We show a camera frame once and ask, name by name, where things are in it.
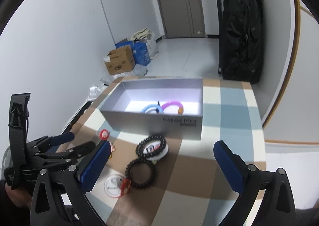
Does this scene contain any red white round badge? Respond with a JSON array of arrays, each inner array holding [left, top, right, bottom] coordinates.
[[104, 174, 124, 198]]

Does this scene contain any small red round clip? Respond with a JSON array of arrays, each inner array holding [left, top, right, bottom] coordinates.
[[99, 129, 110, 140]]

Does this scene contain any light blue ring bracelet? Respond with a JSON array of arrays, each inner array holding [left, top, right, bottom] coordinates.
[[141, 104, 164, 114]]

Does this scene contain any purple ring bracelet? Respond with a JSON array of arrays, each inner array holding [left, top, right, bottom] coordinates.
[[160, 100, 185, 115]]

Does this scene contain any red cartoon hair clip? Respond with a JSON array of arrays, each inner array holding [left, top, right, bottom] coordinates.
[[120, 178, 131, 196]]

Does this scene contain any person's left hand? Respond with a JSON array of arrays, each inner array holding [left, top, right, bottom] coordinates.
[[5, 184, 32, 208]]

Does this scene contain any grey cardboard box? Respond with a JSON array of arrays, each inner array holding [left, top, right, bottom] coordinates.
[[100, 78, 203, 140]]

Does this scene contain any checkered tablecloth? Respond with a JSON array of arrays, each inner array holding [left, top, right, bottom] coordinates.
[[56, 76, 267, 226]]

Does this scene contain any white plastic parcel bag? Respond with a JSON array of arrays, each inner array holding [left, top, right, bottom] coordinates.
[[87, 75, 117, 101]]

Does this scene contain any wooden framed panel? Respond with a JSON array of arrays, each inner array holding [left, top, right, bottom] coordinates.
[[263, 0, 318, 145]]

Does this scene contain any brown cardboard box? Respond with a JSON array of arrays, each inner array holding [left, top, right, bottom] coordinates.
[[103, 46, 136, 75]]

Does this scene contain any grey plastic parcel bag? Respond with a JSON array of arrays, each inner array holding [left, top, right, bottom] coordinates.
[[132, 64, 148, 77]]

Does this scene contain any large black bag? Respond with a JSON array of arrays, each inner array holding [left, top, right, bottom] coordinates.
[[220, 0, 264, 84]]

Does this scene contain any blue cardboard box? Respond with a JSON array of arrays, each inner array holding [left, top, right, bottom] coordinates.
[[115, 41, 151, 67]]

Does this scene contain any white bag with beige cloth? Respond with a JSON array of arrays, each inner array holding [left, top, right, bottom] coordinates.
[[130, 28, 159, 60]]

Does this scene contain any grey door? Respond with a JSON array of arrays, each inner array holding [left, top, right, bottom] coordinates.
[[158, 0, 206, 39]]

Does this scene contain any black coil hair tie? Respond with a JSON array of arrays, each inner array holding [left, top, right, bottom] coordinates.
[[125, 157, 158, 189]]

